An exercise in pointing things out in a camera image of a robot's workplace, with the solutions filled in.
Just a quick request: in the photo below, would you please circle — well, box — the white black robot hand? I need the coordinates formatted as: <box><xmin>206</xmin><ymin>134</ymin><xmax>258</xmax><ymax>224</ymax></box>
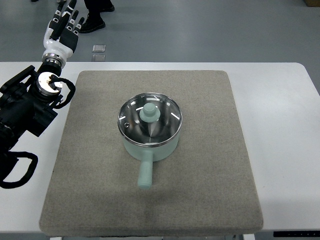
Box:
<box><xmin>42</xmin><ymin>0</ymin><xmax>85</xmax><ymax>65</ymax></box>

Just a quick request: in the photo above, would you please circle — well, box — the cardboard box corner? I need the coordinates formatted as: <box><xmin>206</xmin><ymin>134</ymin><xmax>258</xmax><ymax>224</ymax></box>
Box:
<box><xmin>304</xmin><ymin>0</ymin><xmax>320</xmax><ymax>7</ymax></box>

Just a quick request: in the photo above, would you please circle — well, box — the grey felt mat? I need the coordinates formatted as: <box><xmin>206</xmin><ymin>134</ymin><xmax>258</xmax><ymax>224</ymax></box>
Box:
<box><xmin>39</xmin><ymin>70</ymin><xmax>264</xmax><ymax>237</ymax></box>

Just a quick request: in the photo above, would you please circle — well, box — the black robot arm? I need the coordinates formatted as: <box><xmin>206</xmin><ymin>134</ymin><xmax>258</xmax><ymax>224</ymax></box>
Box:
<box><xmin>0</xmin><ymin>61</ymin><xmax>76</xmax><ymax>153</ymax></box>

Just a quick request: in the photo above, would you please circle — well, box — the metal floor plate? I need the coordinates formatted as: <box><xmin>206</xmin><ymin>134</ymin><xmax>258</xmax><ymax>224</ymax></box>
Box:
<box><xmin>91</xmin><ymin>54</ymin><xmax>106</xmax><ymax>62</ymax></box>
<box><xmin>92</xmin><ymin>44</ymin><xmax>106</xmax><ymax>53</ymax></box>

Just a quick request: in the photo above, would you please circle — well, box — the glass lid with green knob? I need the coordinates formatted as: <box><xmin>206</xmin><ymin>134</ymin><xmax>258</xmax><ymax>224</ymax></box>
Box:
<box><xmin>117</xmin><ymin>92</ymin><xmax>183</xmax><ymax>147</ymax></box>

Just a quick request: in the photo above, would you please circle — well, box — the mint green saucepan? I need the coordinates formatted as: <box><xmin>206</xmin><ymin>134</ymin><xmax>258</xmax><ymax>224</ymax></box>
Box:
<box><xmin>122</xmin><ymin>132</ymin><xmax>180</xmax><ymax>190</ymax></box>

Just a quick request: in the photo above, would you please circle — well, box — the black bar under table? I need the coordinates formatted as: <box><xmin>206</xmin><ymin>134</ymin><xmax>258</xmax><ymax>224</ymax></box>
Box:
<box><xmin>273</xmin><ymin>230</ymin><xmax>320</xmax><ymax>238</ymax></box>

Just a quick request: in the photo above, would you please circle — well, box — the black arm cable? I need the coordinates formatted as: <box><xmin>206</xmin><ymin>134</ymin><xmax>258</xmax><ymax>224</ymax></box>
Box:
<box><xmin>0</xmin><ymin>151</ymin><xmax>39</xmax><ymax>189</ymax></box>

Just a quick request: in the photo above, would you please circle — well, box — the black shoe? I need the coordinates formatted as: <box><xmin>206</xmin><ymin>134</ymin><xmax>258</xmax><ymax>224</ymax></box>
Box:
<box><xmin>79</xmin><ymin>13</ymin><xmax>106</xmax><ymax>34</ymax></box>

